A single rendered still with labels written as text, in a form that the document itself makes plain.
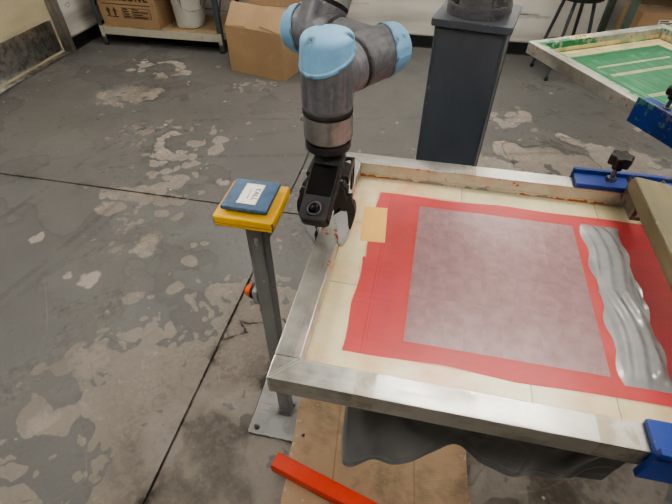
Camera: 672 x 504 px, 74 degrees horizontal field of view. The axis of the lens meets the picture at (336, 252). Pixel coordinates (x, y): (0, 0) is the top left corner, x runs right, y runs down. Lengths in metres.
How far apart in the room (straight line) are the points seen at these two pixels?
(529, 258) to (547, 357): 0.21
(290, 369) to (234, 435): 1.08
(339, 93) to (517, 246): 0.46
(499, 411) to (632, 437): 0.16
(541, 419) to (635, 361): 0.21
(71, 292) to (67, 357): 0.36
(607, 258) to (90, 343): 1.84
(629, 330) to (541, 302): 0.13
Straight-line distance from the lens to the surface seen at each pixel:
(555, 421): 0.66
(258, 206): 0.92
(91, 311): 2.22
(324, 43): 0.62
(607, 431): 0.68
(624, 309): 0.86
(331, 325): 0.72
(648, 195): 0.95
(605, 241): 0.99
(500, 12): 1.21
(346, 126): 0.67
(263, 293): 1.15
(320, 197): 0.67
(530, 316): 0.79
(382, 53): 0.69
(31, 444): 1.96
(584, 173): 1.08
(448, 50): 1.21
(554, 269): 0.89
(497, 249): 0.89
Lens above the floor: 1.53
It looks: 44 degrees down
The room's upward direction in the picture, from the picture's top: straight up
